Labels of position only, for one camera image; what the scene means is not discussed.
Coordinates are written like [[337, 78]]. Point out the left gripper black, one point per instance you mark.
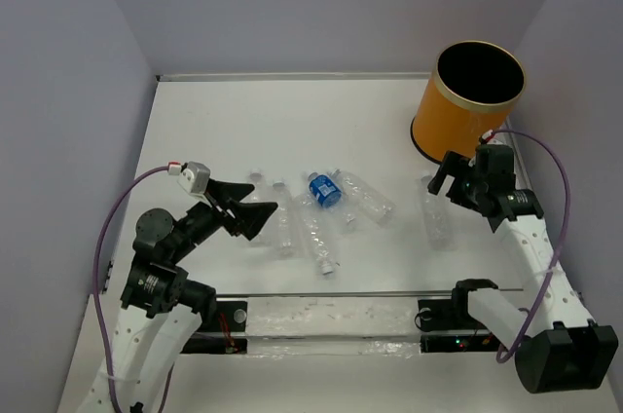
[[249, 217]]

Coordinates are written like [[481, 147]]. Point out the metal rail back edge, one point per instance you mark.
[[289, 76]]

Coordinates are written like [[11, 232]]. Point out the orange cylindrical bin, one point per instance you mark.
[[473, 87]]

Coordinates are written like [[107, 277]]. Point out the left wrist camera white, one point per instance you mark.
[[194, 178]]

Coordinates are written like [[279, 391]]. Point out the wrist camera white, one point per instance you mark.
[[194, 178], [489, 138]]

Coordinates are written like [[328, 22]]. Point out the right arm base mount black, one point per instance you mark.
[[443, 332]]

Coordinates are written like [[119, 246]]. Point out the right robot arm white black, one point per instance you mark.
[[556, 344]]

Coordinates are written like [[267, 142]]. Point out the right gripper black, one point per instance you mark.
[[458, 166]]

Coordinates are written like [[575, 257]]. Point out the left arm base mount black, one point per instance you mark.
[[225, 334]]

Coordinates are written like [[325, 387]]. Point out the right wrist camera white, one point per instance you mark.
[[489, 138]]

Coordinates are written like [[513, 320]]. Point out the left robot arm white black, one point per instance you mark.
[[161, 308]]

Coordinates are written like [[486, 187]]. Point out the clear bottle white cap centre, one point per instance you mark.
[[315, 234]]

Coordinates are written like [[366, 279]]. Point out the blue label bottle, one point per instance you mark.
[[324, 190]]

